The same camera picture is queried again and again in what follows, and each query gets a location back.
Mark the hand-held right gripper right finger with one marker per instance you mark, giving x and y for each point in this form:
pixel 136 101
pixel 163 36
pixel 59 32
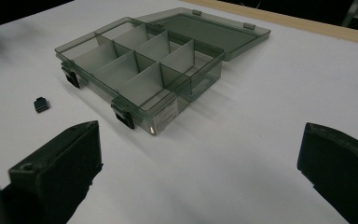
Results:
pixel 341 168

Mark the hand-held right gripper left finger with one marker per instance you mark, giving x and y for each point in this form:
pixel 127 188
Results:
pixel 59 168

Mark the small black adapter plug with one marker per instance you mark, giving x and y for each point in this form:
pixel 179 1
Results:
pixel 41 104

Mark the transparent grey compartment storage box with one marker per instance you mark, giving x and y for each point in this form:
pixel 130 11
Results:
pixel 155 65

